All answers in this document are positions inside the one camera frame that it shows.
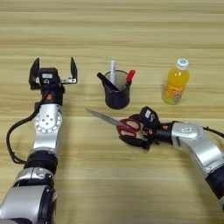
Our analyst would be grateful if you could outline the black mesh pen cup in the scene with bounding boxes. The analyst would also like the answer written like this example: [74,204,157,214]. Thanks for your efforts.
[102,69,131,110]

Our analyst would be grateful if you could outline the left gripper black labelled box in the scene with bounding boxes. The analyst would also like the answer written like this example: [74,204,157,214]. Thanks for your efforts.
[38,67,61,86]

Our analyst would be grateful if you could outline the red capped marker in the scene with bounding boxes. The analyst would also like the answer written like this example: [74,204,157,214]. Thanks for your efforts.
[124,69,137,89]

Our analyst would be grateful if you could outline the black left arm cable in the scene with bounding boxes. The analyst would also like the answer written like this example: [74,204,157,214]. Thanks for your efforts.
[6,90,53,165]

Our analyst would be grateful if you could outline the white pen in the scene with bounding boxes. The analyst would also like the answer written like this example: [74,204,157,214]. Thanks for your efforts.
[109,59,117,86]

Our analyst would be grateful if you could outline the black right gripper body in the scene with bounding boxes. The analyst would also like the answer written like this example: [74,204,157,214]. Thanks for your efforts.
[142,122,174,144]

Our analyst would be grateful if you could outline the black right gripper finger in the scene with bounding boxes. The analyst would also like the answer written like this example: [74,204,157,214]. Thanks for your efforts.
[128,113,144,123]
[118,134,153,151]

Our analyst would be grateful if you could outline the black marker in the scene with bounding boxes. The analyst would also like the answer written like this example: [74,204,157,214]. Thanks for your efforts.
[96,72,120,92]

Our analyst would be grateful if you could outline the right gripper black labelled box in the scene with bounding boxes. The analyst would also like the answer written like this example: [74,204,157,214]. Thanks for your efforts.
[138,106,161,130]

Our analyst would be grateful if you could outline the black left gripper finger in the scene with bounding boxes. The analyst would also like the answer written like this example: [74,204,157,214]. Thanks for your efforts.
[28,57,41,90]
[69,56,79,80]

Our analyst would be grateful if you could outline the orange juice bottle white cap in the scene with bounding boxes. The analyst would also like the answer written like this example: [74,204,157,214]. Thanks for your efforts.
[161,58,191,106]

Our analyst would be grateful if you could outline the red handled scissors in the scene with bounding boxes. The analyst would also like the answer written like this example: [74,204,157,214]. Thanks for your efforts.
[85,108,142,138]

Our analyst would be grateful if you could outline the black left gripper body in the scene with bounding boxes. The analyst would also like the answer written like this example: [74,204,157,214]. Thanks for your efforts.
[39,77,78,106]

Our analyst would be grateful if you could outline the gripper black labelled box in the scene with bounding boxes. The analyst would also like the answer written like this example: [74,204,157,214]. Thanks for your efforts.
[138,106,161,130]
[38,67,61,86]

